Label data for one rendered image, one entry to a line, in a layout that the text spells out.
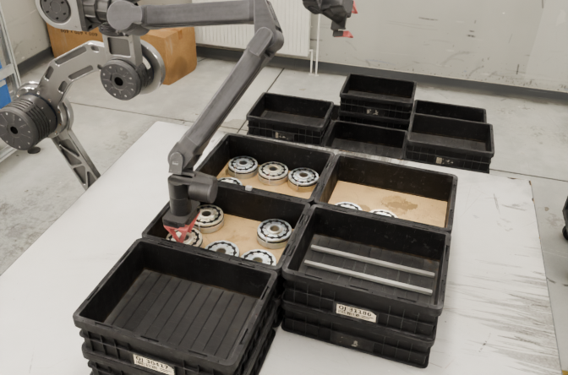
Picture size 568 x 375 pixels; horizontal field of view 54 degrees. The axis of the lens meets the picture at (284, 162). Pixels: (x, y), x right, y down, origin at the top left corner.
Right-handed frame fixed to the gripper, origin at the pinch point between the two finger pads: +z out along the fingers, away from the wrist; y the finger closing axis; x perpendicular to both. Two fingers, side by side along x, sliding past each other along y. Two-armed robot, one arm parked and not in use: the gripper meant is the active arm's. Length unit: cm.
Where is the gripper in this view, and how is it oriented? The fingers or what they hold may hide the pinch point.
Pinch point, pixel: (183, 236)
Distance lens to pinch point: 158.8
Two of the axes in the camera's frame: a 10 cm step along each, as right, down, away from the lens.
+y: 3.1, -5.1, 8.0
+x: -9.5, -1.9, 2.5
